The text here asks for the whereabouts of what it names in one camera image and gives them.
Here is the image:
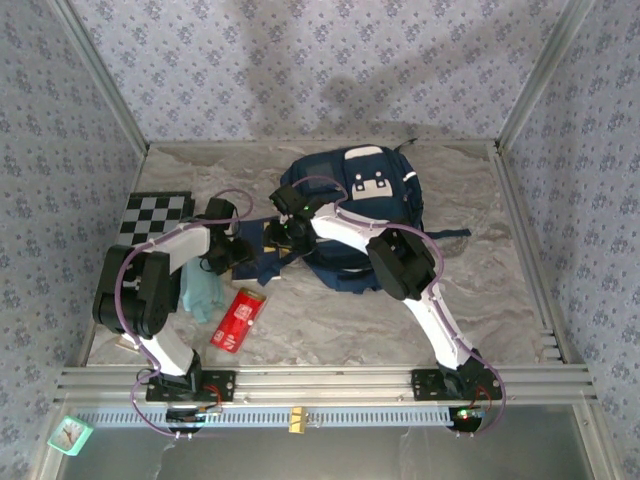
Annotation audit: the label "dark blue book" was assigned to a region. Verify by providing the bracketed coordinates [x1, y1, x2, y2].
[230, 216, 301, 287]

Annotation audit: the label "teal rubber gloves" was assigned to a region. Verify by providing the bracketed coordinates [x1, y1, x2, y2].
[180, 259, 227, 325]

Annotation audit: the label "red snack packet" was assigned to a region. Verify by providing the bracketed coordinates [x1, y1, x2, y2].
[210, 285, 269, 355]

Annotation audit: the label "navy blue student backpack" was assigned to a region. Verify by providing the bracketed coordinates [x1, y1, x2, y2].
[255, 138, 473, 297]

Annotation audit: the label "black grey checkered board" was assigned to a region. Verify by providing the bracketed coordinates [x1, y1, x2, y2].
[118, 191, 197, 250]

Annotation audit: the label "mint green alarm clock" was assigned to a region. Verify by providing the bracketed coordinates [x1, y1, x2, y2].
[46, 415, 96, 458]

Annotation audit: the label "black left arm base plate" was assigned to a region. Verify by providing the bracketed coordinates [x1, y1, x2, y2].
[145, 370, 237, 403]

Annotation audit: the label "aluminium mounting rail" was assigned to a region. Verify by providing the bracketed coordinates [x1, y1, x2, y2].
[52, 363, 600, 407]

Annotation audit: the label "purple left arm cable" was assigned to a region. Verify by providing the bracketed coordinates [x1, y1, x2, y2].
[113, 187, 255, 442]

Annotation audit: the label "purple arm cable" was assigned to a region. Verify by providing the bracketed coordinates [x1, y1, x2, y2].
[289, 174, 508, 442]
[113, 187, 255, 442]

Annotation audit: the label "grey slotted cable duct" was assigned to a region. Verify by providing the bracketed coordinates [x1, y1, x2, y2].
[74, 405, 484, 429]

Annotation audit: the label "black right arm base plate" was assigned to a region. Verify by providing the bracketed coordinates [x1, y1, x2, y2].
[410, 368, 503, 402]

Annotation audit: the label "aluminium frame post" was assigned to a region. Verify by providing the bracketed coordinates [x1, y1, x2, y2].
[496, 0, 597, 150]
[47, 0, 151, 156]

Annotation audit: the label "aluminium table side rail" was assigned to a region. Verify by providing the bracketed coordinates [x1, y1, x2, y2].
[492, 142, 591, 369]

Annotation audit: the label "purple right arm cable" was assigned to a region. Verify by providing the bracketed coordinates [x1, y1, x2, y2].
[289, 174, 508, 442]

